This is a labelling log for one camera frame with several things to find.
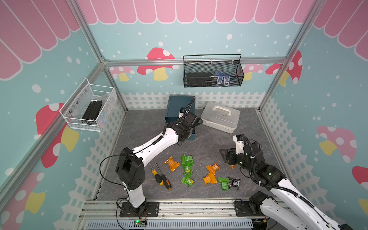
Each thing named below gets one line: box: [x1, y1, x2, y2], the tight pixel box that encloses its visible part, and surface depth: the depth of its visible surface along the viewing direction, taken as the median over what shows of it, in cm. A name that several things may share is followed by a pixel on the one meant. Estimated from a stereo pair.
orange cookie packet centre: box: [204, 162, 221, 178], surface depth 89 cm
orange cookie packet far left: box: [163, 156, 181, 173], surface depth 91 cm
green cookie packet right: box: [218, 177, 230, 191], surface depth 84 cm
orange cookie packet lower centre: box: [203, 172, 218, 185], surface depth 85 cm
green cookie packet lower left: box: [180, 173, 195, 187], surface depth 85 cm
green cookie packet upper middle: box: [181, 154, 194, 171], surface depth 91 cm
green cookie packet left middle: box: [183, 164, 194, 175], surface depth 89 cm
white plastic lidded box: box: [200, 101, 241, 135], surface depth 104 cm
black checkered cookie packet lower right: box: [226, 176, 242, 190], surface depth 83 cm
